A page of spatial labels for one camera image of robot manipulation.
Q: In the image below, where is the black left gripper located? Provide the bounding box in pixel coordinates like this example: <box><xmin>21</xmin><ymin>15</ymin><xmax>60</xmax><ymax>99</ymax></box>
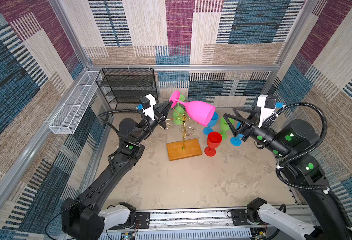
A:
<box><xmin>134</xmin><ymin>102</ymin><xmax>170</xmax><ymax>147</ymax></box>

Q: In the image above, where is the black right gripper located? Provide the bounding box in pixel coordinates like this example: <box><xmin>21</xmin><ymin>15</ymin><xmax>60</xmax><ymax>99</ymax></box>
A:
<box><xmin>222</xmin><ymin>106</ymin><xmax>289</xmax><ymax>158</ymax></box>

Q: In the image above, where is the green wine glass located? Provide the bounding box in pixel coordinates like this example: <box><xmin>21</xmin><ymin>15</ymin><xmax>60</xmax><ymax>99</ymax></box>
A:
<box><xmin>173</xmin><ymin>103</ymin><xmax>185</xmax><ymax>125</ymax></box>
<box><xmin>220</xmin><ymin>117</ymin><xmax>230</xmax><ymax>140</ymax></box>

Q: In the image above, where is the blue wine glass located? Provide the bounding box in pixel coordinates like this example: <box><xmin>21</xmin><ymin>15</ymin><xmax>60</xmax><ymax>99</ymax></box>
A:
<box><xmin>203</xmin><ymin>112</ymin><xmax>219</xmax><ymax>136</ymax></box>
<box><xmin>230</xmin><ymin>134</ymin><xmax>243</xmax><ymax>147</ymax></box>

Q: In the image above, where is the red wine glass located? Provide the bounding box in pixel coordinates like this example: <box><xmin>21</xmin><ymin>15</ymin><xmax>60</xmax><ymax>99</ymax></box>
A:
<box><xmin>205</xmin><ymin>132</ymin><xmax>223</xmax><ymax>157</ymax></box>

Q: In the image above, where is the pink wine glass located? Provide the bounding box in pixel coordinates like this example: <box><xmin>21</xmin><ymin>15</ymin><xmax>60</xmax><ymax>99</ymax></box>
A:
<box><xmin>169</xmin><ymin>91</ymin><xmax>216</xmax><ymax>127</ymax></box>

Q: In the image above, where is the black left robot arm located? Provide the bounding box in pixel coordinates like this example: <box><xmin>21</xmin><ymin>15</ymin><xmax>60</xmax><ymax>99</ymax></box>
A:
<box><xmin>60</xmin><ymin>101</ymin><xmax>173</xmax><ymax>240</ymax></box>

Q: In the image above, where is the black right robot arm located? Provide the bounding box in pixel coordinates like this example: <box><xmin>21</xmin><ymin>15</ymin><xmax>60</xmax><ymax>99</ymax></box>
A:
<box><xmin>224</xmin><ymin>103</ymin><xmax>352</xmax><ymax>240</ymax></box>

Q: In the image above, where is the wooden rack base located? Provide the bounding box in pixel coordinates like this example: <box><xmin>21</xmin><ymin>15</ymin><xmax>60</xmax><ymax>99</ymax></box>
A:
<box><xmin>167</xmin><ymin>139</ymin><xmax>203</xmax><ymax>161</ymax></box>

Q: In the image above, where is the black mesh shelf rack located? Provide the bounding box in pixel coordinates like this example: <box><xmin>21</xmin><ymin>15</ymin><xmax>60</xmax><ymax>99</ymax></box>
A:
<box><xmin>96</xmin><ymin>68</ymin><xmax>159</xmax><ymax>110</ymax></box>

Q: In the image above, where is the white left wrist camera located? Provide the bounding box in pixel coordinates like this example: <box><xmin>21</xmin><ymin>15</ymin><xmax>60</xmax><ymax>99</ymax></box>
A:
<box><xmin>137</xmin><ymin>94</ymin><xmax>156</xmax><ymax>121</ymax></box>

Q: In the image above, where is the gold wire glass rack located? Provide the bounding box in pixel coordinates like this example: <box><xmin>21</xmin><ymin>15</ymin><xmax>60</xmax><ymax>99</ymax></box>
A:
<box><xmin>167</xmin><ymin>113</ymin><xmax>193</xmax><ymax>151</ymax></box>

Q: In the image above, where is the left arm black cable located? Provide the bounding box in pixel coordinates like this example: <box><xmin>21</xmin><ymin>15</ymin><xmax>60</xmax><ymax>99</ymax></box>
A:
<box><xmin>97</xmin><ymin>109</ymin><xmax>144</xmax><ymax>175</ymax></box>

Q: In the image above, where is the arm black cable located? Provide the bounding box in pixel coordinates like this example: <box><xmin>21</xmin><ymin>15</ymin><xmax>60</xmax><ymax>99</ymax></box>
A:
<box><xmin>97</xmin><ymin>109</ymin><xmax>144</xmax><ymax>175</ymax></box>
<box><xmin>262</xmin><ymin>102</ymin><xmax>352</xmax><ymax>240</ymax></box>

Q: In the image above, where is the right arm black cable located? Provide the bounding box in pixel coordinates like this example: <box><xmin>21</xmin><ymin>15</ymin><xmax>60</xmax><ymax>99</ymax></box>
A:
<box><xmin>262</xmin><ymin>102</ymin><xmax>352</xmax><ymax>240</ymax></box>

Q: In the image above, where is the white mesh wall basket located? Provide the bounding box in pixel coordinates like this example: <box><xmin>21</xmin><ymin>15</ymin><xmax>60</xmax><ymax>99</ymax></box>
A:
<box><xmin>49</xmin><ymin>71</ymin><xmax>99</xmax><ymax>135</ymax></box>

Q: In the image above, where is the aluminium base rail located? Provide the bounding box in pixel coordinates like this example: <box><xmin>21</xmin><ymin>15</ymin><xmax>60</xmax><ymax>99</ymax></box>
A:
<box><xmin>62</xmin><ymin>206</ymin><xmax>317</xmax><ymax>240</ymax></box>

